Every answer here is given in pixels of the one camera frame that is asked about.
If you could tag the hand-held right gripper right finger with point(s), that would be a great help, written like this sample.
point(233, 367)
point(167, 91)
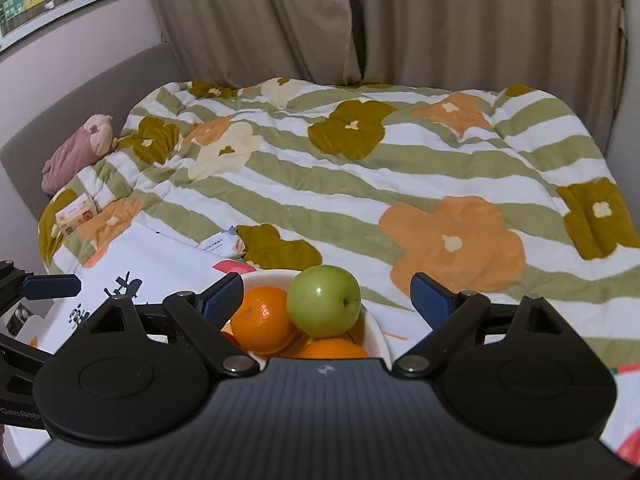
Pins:
point(430, 301)

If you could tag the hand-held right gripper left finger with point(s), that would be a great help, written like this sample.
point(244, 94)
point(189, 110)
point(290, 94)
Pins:
point(220, 301)

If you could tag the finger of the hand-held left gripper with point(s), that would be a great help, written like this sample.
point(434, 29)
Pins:
point(50, 286)
point(20, 347)

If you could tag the large orange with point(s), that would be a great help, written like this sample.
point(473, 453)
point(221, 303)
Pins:
point(260, 320)
point(330, 349)

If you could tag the cream duck-print plate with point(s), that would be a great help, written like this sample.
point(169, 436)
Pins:
point(374, 330)

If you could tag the large green apple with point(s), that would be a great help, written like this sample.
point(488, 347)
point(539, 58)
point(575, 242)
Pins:
point(320, 300)

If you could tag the small snack packet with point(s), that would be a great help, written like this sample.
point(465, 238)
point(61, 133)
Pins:
point(220, 245)

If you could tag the small printed carton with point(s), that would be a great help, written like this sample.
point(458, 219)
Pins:
point(75, 220)

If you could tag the white fruit-print cloth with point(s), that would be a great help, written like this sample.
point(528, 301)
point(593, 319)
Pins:
point(150, 255)

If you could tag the pink plush toy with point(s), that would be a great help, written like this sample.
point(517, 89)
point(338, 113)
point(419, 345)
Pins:
point(75, 152)

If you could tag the striped floral blanket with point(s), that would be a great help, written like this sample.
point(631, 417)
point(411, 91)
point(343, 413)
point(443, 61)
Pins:
point(350, 185)

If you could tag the grey bed headboard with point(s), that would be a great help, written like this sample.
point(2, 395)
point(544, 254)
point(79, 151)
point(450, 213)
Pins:
point(60, 110)

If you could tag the beige curtain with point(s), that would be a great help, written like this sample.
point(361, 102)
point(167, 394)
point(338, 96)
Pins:
point(240, 15)
point(480, 25)

